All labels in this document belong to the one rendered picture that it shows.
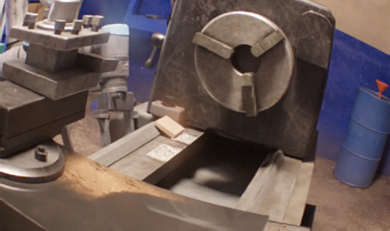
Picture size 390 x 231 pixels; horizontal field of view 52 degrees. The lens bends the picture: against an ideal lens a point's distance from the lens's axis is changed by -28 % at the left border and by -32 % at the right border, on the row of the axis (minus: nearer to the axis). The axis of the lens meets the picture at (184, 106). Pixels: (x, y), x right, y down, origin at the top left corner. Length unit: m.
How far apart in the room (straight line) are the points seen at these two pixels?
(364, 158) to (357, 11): 1.60
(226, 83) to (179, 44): 0.28
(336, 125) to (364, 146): 0.81
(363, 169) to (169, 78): 2.95
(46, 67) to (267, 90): 0.63
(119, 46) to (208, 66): 0.32
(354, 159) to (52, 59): 3.62
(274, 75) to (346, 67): 3.54
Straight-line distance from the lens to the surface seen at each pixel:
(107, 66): 0.86
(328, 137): 4.86
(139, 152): 1.26
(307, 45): 1.39
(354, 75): 4.77
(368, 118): 4.12
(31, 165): 0.71
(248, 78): 1.22
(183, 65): 1.51
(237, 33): 1.26
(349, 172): 4.24
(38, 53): 0.83
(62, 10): 0.82
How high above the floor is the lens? 1.24
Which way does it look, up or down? 13 degrees down
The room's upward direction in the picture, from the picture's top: 14 degrees clockwise
